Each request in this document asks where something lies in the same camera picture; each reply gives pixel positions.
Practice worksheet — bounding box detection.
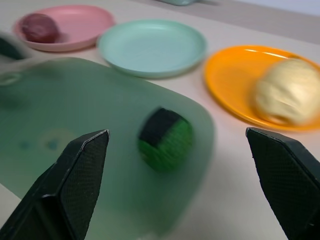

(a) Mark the dark red round item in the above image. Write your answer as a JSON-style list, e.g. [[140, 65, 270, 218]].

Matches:
[[19, 12, 61, 44]]

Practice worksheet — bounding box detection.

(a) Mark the cream yellow round item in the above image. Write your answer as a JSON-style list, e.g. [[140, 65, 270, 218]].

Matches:
[[253, 58, 320, 126]]

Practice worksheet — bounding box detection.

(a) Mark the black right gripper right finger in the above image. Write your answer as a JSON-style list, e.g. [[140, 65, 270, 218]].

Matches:
[[245, 126, 320, 240]]

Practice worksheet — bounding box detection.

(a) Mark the green translucent cutting board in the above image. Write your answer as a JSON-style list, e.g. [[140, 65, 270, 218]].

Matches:
[[0, 56, 216, 240]]

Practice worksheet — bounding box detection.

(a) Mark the orange plate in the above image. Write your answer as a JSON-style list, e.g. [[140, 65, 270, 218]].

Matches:
[[203, 44, 320, 132]]

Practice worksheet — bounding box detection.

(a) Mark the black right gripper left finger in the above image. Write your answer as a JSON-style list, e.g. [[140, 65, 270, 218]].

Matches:
[[0, 129, 110, 240]]

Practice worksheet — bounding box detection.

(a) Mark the green and black yarn ball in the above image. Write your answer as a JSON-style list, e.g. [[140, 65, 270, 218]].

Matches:
[[136, 106, 194, 173]]

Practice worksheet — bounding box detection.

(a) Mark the pink plate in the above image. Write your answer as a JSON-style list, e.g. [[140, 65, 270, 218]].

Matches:
[[12, 4, 116, 53]]

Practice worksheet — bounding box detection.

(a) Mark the dark green object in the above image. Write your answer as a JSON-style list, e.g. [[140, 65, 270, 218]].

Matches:
[[0, 34, 31, 61]]

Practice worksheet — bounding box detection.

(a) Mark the mint green plate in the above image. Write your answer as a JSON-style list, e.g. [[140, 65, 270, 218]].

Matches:
[[96, 18, 208, 79]]

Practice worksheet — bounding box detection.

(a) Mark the teal object at table edge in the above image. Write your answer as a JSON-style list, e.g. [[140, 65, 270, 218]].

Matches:
[[157, 0, 201, 6]]

